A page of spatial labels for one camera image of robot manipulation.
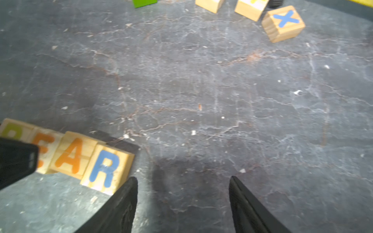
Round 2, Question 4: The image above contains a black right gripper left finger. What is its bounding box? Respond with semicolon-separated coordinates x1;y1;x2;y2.
76;177;138;233

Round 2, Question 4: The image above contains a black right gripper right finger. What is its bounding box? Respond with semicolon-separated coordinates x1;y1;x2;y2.
229;176;290;233

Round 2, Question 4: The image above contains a wooden block letter R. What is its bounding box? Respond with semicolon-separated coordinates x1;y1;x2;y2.
80;144;135;196

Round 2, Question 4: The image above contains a wooden block letter A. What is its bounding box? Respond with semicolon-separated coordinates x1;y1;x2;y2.
50;131;106;180

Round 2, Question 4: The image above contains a wooden block letter E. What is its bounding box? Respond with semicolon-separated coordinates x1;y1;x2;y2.
30;127;64;174

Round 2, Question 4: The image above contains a wooden block letter P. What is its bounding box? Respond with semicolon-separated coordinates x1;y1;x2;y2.
1;118;36;143

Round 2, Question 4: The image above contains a wooden block letter X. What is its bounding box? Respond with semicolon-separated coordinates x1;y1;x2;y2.
261;5;306;43

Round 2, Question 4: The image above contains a wooden block letter N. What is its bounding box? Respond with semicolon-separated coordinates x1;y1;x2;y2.
195;0;224;14

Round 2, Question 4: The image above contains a whiteboard with red PEAR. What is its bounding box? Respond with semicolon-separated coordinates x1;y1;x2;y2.
349;0;373;8

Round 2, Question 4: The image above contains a wooden block plus sign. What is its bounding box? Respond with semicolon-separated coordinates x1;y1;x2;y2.
235;0;269;22

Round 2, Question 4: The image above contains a green block number 2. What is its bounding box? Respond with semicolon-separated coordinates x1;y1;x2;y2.
133;0;157;8

